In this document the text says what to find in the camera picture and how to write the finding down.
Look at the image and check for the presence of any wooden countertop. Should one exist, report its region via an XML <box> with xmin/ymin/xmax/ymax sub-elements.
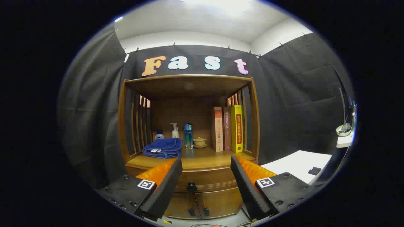
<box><xmin>126</xmin><ymin>146</ymin><xmax>256</xmax><ymax>171</ymax></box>

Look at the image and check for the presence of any blue folded towel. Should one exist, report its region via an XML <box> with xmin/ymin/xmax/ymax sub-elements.
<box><xmin>143</xmin><ymin>138</ymin><xmax>183</xmax><ymax>159</ymax></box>

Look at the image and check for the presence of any wooden cabinet door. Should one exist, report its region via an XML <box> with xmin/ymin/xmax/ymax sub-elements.
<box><xmin>164</xmin><ymin>192</ymin><xmax>202</xmax><ymax>220</ymax></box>
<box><xmin>195</xmin><ymin>188</ymin><xmax>243</xmax><ymax>219</ymax></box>

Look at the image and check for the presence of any blue glass bottle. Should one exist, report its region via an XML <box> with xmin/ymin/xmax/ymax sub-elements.
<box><xmin>184</xmin><ymin>123</ymin><xmax>193</xmax><ymax>149</ymax></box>

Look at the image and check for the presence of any brown book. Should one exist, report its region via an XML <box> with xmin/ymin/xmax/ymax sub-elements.
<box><xmin>223</xmin><ymin>107</ymin><xmax>232</xmax><ymax>151</ymax></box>

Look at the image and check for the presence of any white table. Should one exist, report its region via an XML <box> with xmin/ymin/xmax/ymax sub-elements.
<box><xmin>260</xmin><ymin>150</ymin><xmax>333</xmax><ymax>185</ymax></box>

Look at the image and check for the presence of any pale green round dish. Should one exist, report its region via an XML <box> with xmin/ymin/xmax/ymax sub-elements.
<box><xmin>336</xmin><ymin>124</ymin><xmax>352</xmax><ymax>137</ymax></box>

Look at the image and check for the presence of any wooden drawer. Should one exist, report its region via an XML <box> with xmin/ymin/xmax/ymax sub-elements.
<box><xmin>126</xmin><ymin>164</ymin><xmax>258</xmax><ymax>193</ymax></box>

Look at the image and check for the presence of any orange and white book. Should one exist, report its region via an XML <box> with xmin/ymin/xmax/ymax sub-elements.
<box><xmin>214</xmin><ymin>107</ymin><xmax>224</xmax><ymax>152</ymax></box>

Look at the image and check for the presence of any yellow book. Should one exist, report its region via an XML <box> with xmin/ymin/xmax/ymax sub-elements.
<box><xmin>230</xmin><ymin>105</ymin><xmax>243</xmax><ymax>153</ymax></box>

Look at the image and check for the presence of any wooden cabinet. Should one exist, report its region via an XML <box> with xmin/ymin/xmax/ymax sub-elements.
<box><xmin>117</xmin><ymin>74</ymin><xmax>261</xmax><ymax>220</ymax></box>

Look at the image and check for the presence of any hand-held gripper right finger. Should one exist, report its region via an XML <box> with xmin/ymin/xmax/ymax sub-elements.
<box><xmin>230</xmin><ymin>154</ymin><xmax>316</xmax><ymax>221</ymax></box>

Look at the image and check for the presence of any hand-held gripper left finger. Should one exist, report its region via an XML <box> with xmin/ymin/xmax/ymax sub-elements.
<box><xmin>96</xmin><ymin>157</ymin><xmax>183</xmax><ymax>224</ymax></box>

